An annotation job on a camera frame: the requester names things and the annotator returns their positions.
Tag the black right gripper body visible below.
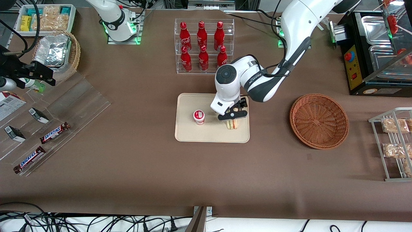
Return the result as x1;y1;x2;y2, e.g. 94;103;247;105
0;45;33;89

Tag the triangular sandwich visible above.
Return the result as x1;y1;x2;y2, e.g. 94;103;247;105
226;108;239;130

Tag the tan wicker basket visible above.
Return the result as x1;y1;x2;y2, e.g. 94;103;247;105
32;31;81;83

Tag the beige plastic tray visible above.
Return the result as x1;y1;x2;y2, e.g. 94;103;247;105
174;93;250;143

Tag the brown round wicker basket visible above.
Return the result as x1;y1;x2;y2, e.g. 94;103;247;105
289;93;350;150

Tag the white bottle with green label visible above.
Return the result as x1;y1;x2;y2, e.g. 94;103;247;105
19;77;46;94

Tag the silver foil container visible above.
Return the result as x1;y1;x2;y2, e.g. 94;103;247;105
33;34;72;68

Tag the red white yogurt cup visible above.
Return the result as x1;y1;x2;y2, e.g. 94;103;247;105
193;110;206;125

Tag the clear acrylic bottle rack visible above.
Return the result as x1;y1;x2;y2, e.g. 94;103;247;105
174;18;235;75

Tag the small black white box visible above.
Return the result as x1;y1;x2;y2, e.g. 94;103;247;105
28;108;50;124
4;126;26;143

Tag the white barcode carton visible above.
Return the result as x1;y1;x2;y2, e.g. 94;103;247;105
0;91;27;122

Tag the clear acrylic stepped display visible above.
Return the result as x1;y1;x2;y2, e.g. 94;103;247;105
0;72;111;177

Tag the red cola bottle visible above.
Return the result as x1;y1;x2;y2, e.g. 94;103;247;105
198;45;209;71
181;46;192;73
197;21;208;49
214;21;225;51
217;46;228;70
179;22;192;52

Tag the yellow snack pack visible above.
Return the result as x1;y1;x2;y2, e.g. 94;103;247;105
21;15;33;32

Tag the clear bagged cracker pack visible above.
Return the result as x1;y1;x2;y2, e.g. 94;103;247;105
32;14;70;32
43;5;61;16

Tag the Snickers chocolate bar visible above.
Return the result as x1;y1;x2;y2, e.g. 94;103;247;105
40;122;70;144
13;146;46;174

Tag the white plastic snack bin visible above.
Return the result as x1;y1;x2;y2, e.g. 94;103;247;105
14;4;77;36

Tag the brown table cover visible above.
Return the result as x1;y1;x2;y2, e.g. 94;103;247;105
0;7;412;223

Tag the black food warmer appliance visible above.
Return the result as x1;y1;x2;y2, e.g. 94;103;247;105
335;0;412;97

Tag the steel warmer pan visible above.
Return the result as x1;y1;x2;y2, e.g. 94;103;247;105
369;45;412;73
361;15;392;45

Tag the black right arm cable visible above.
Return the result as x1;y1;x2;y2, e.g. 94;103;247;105
0;0;41;59

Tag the black tabletop cable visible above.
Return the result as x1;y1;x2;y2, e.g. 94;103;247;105
225;9;284;28

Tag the silver table edge bracket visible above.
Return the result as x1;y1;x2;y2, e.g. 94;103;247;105
185;206;213;232

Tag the black floor cable bundle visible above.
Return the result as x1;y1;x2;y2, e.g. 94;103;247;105
0;202;193;232

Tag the silver wire rack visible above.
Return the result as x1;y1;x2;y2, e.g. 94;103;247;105
369;107;412;182

